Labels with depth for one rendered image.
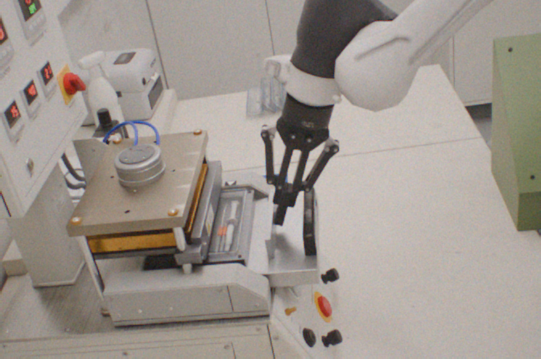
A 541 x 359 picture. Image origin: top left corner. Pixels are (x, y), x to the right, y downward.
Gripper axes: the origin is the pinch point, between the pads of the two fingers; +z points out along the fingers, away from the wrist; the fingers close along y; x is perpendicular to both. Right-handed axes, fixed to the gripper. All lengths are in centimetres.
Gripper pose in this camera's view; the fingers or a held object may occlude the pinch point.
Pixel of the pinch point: (282, 204)
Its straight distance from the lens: 114.2
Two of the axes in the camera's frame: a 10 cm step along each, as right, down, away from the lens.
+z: -2.0, 8.3, 5.1
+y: 9.8, 2.1, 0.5
